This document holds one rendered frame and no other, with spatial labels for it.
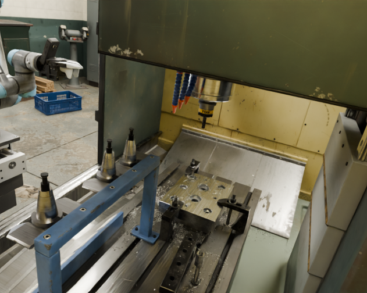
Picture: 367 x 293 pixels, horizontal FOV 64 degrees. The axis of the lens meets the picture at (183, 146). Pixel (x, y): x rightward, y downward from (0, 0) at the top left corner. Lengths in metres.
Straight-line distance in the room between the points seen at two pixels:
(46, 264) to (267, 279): 1.06
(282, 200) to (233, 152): 0.47
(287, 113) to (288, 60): 1.40
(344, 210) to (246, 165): 1.27
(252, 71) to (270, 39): 0.07
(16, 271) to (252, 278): 0.97
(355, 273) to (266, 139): 1.42
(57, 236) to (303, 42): 0.60
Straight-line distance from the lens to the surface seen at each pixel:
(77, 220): 0.70
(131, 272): 1.03
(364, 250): 0.74
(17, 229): 0.72
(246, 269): 1.52
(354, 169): 0.77
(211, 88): 0.92
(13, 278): 1.31
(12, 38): 5.28
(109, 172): 0.84
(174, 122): 2.24
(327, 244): 0.87
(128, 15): 0.73
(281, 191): 1.94
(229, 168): 1.99
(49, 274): 0.70
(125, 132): 1.87
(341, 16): 0.61
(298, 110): 2.00
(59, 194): 1.54
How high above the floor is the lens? 1.67
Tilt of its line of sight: 24 degrees down
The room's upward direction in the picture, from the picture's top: 9 degrees clockwise
